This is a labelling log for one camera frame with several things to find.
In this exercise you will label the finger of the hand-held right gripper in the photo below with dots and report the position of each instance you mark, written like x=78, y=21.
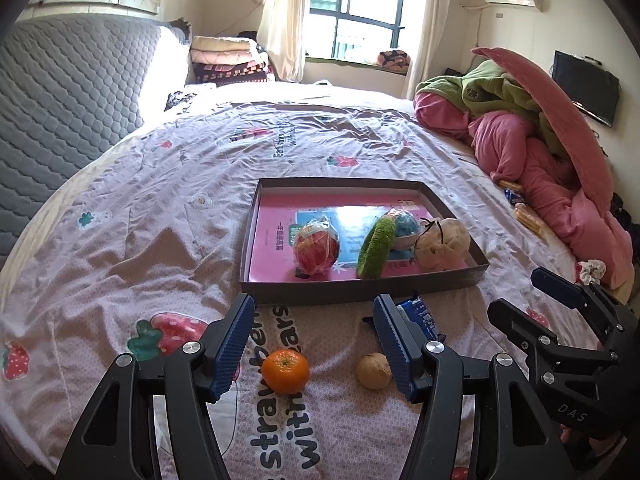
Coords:
x=560, y=288
x=515, y=324

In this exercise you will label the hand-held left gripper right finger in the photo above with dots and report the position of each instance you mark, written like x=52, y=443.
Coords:
x=395, y=350

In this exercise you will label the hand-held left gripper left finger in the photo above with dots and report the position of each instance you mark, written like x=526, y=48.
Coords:
x=232, y=345

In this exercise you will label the walnut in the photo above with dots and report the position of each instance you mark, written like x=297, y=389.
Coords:
x=374, y=371

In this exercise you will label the blue cookie packet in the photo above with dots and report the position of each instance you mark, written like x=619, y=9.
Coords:
x=425, y=317

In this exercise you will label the orange mandarin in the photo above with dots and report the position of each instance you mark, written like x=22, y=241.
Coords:
x=286, y=371

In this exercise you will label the grey cardboard box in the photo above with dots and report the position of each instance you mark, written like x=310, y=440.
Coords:
x=310, y=292

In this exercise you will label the blue toy egg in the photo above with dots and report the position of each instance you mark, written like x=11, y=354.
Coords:
x=406, y=227

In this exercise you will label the red toy egg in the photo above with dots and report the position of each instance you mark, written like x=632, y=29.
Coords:
x=315, y=250

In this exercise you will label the person's right hand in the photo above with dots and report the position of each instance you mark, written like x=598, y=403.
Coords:
x=592, y=447

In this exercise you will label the white floral scrunchie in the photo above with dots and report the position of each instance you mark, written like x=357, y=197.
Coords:
x=590, y=271

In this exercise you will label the yellow snack packet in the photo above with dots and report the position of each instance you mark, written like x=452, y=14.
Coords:
x=529, y=219

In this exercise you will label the small blue snack packet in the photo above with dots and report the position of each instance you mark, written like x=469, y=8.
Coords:
x=513, y=196

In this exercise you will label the pink and blue book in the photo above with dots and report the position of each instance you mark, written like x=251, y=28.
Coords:
x=272, y=240

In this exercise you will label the orange snack packet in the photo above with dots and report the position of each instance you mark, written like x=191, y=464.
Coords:
x=511, y=185

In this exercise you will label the pink quilt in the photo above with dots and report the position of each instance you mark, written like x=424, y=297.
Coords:
x=505, y=145

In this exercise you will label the strawberry printed bedsheet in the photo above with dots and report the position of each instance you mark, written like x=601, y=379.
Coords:
x=150, y=210

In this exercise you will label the long pink pillow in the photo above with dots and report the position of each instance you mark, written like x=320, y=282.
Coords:
x=555, y=105

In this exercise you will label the black television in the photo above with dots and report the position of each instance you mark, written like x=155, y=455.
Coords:
x=585, y=87

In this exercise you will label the green blanket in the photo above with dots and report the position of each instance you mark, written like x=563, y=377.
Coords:
x=490, y=90

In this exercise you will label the folded patterned blanket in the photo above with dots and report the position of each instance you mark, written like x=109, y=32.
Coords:
x=395, y=59

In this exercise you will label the stack of folded blankets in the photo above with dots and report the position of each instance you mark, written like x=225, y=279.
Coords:
x=225, y=60

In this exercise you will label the grey quilted headboard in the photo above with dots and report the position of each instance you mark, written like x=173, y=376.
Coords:
x=65, y=100

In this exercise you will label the cream curtain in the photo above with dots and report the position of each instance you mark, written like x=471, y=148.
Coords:
x=285, y=20
x=430, y=20

